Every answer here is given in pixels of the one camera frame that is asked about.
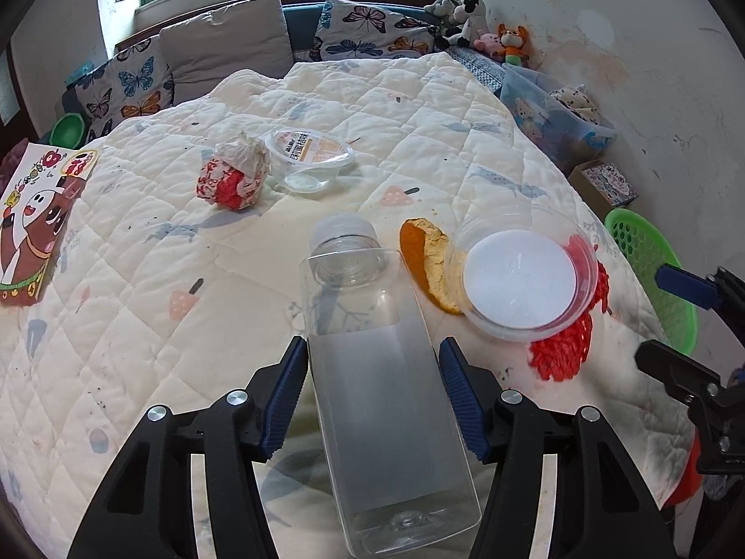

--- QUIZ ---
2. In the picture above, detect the orange peel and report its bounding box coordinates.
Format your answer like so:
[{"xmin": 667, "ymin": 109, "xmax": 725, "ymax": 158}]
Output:
[{"xmin": 399, "ymin": 218, "xmax": 467, "ymax": 316}]

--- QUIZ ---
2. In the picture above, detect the green plastic basket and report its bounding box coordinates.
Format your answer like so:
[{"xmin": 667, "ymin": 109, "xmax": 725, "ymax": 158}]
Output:
[{"xmin": 604, "ymin": 208, "xmax": 699, "ymax": 356}]

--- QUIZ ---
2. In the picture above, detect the pink plush toy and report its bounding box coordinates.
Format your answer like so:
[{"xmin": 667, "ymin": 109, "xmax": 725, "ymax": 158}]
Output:
[{"xmin": 473, "ymin": 32, "xmax": 504, "ymax": 59}]

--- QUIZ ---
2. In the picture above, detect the grey white plush toy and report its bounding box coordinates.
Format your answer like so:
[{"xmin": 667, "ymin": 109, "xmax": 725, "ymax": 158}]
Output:
[{"xmin": 424, "ymin": 0, "xmax": 463, "ymax": 27}]

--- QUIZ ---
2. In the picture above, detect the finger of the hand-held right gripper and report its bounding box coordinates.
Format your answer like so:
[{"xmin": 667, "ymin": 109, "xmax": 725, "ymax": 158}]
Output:
[
  {"xmin": 657, "ymin": 265, "xmax": 745, "ymax": 312},
  {"xmin": 634, "ymin": 339, "xmax": 728, "ymax": 402}
]

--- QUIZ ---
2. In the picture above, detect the blue sofa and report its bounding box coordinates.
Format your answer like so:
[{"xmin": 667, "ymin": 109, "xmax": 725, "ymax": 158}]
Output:
[{"xmin": 61, "ymin": 3, "xmax": 443, "ymax": 129}]

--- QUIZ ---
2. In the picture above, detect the grey pillow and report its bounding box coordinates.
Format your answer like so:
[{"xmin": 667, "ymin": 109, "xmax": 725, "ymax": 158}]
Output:
[{"xmin": 158, "ymin": 0, "xmax": 295, "ymax": 94}]

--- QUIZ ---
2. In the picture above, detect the panda print cloth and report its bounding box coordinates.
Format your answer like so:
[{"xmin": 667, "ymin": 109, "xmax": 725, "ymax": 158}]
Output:
[{"xmin": 550, "ymin": 86, "xmax": 600, "ymax": 126}]

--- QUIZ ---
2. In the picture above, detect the printed cardboard box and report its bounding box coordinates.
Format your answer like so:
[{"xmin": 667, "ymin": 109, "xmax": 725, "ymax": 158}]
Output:
[{"xmin": 567, "ymin": 160, "xmax": 639, "ymax": 211}]

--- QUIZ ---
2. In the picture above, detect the cartoon print paper bag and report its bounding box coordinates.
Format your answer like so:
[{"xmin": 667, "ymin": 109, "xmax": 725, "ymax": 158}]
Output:
[{"xmin": 0, "ymin": 141, "xmax": 101, "ymax": 308}]

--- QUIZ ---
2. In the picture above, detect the orange fox plush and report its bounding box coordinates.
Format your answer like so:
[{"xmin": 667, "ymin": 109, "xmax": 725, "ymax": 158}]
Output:
[{"xmin": 496, "ymin": 23, "xmax": 533, "ymax": 68}]

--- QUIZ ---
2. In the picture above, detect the red foam net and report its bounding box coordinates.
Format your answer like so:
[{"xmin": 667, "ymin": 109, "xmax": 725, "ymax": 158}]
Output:
[{"xmin": 527, "ymin": 236, "xmax": 611, "ymax": 384}]

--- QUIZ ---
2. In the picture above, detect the butterfly print pillow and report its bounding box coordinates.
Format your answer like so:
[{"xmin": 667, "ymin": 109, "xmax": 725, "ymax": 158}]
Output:
[
  {"xmin": 75, "ymin": 35, "xmax": 178, "ymax": 143},
  {"xmin": 308, "ymin": 0, "xmax": 440, "ymax": 63}
]

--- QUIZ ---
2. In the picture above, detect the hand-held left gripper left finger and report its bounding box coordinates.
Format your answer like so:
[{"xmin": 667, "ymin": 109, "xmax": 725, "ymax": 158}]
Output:
[{"xmin": 68, "ymin": 334, "xmax": 309, "ymax": 559}]

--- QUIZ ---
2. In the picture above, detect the clear storage bin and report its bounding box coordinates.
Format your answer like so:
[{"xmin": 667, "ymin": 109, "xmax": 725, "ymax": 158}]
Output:
[{"xmin": 448, "ymin": 47, "xmax": 618, "ymax": 158}]

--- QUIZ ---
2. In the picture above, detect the green plastic bowl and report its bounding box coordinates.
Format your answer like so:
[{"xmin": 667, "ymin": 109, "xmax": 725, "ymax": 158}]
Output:
[{"xmin": 51, "ymin": 112, "xmax": 87, "ymax": 149}]

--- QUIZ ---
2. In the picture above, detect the crumpled red white wrapper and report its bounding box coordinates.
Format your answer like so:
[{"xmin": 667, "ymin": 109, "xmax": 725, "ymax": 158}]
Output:
[{"xmin": 196, "ymin": 133, "xmax": 271, "ymax": 211}]

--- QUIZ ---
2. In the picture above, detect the clear cup with white lid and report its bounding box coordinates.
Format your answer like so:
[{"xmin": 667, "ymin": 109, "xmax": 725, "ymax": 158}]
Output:
[{"xmin": 445, "ymin": 204, "xmax": 600, "ymax": 341}]

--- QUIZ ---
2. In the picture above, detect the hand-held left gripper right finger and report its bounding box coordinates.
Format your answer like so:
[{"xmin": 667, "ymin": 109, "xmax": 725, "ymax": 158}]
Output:
[{"xmin": 438, "ymin": 336, "xmax": 679, "ymax": 559}]

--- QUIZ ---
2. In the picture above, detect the clear plastic bottle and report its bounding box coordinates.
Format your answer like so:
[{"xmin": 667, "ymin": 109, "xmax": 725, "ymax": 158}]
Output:
[{"xmin": 298, "ymin": 213, "xmax": 483, "ymax": 558}]

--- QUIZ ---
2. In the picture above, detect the red plastic stool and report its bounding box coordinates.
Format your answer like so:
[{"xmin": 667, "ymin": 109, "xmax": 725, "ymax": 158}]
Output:
[{"xmin": 660, "ymin": 436, "xmax": 705, "ymax": 507}]

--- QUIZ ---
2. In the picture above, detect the clear plastic bowl with label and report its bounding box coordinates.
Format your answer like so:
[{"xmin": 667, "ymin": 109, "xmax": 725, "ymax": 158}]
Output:
[{"xmin": 264, "ymin": 126, "xmax": 357, "ymax": 194}]

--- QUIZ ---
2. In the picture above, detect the black white cow plush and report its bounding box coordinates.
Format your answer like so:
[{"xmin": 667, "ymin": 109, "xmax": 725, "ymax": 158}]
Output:
[{"xmin": 451, "ymin": 0, "xmax": 491, "ymax": 48}]

